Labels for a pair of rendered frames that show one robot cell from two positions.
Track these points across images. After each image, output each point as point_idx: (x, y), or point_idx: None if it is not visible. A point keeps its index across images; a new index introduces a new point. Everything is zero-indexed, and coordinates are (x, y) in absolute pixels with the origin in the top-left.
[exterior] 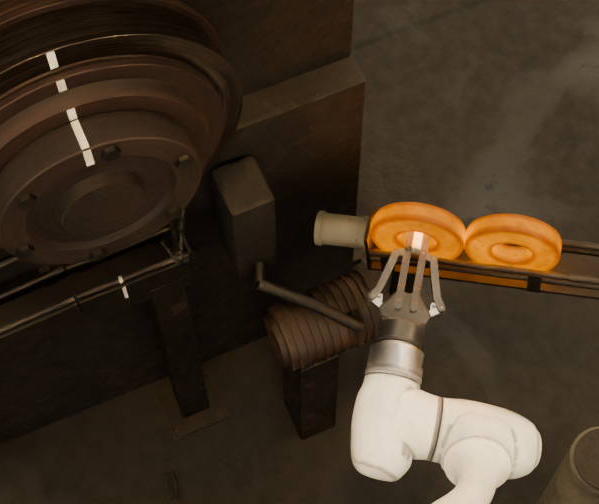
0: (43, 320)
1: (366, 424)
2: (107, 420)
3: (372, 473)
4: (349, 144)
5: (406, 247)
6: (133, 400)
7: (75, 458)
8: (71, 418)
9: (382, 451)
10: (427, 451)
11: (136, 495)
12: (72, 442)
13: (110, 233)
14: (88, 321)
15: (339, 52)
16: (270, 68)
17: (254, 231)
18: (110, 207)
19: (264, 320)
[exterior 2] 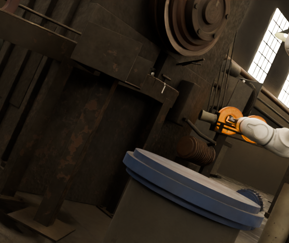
0: (146, 75)
1: (254, 119)
2: (81, 206)
3: (262, 128)
4: (198, 110)
5: (231, 116)
6: (89, 206)
7: (73, 208)
8: (67, 200)
9: (264, 122)
10: (271, 132)
11: (103, 223)
12: (70, 205)
13: (201, 29)
14: (149, 93)
15: (205, 78)
16: (196, 66)
17: (192, 98)
18: (214, 12)
19: (179, 142)
